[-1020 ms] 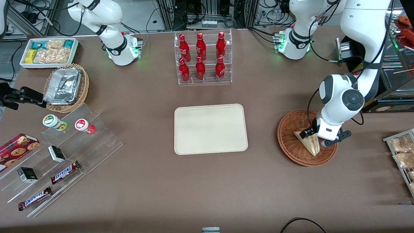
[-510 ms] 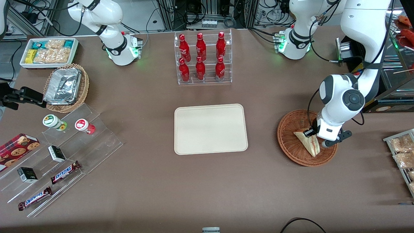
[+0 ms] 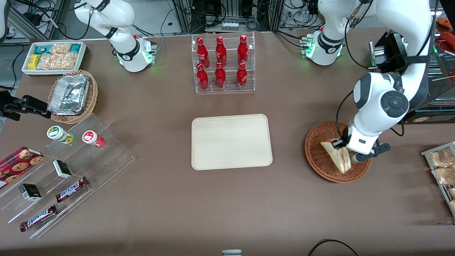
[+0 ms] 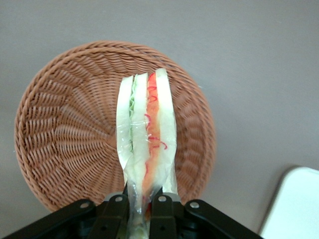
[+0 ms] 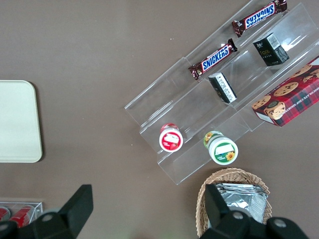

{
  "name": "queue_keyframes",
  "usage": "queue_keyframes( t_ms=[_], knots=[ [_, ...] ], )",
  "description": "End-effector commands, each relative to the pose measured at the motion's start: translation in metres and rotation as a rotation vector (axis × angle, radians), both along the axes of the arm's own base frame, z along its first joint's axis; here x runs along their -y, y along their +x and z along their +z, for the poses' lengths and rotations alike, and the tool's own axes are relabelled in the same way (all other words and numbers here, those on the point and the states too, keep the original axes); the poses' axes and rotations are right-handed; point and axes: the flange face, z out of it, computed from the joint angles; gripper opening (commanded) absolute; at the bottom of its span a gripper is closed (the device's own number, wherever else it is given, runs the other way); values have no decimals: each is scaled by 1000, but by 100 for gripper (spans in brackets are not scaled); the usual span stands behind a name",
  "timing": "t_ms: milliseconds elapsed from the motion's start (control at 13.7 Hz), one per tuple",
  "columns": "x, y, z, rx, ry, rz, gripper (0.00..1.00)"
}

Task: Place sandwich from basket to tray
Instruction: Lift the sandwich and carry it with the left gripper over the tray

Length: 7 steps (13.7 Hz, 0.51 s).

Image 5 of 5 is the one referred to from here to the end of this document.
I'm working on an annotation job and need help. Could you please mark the small black box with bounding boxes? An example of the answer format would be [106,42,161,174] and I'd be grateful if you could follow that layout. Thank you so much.
[252,32,291,67]
[207,72,238,104]

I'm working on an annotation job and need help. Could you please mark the clear acrylic bottle rack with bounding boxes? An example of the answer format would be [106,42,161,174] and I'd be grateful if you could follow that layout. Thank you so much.
[0,201,44,226]

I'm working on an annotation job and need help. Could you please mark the red plaid cookie box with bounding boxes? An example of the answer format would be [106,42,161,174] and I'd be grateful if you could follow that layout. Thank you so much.
[251,55,319,128]

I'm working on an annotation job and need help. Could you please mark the light oval wicker basket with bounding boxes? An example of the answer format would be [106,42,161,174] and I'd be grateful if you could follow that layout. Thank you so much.
[195,167,274,239]

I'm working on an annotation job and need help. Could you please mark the green lid sunflower tub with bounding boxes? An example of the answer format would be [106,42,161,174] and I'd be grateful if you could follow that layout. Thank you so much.
[203,130,239,166]

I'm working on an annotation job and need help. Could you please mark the beige plastic tray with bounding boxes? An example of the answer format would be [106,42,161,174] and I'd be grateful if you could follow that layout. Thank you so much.
[0,80,43,164]

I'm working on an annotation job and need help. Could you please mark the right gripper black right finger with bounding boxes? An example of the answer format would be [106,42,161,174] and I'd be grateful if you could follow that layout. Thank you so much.
[199,183,265,239]

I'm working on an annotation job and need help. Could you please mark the silver foil packets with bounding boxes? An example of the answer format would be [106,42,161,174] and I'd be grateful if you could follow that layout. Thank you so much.
[211,182,269,225]

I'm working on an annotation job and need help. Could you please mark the clear acrylic stepped shelf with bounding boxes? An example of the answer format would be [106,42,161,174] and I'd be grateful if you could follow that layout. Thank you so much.
[124,0,319,186]

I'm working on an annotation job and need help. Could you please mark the Snickers chocolate bar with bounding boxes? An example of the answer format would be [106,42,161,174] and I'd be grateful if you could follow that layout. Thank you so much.
[231,0,288,38]
[187,38,238,82]

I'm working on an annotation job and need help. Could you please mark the red lid strawberry tub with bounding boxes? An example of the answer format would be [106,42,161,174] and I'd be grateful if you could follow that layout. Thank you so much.
[159,122,184,153]

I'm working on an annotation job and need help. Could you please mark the red cola bottle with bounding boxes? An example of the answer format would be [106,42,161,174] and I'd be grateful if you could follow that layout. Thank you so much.
[9,205,35,227]
[0,207,11,223]

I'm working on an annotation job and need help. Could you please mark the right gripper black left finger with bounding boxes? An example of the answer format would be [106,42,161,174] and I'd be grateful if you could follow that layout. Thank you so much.
[18,184,94,239]

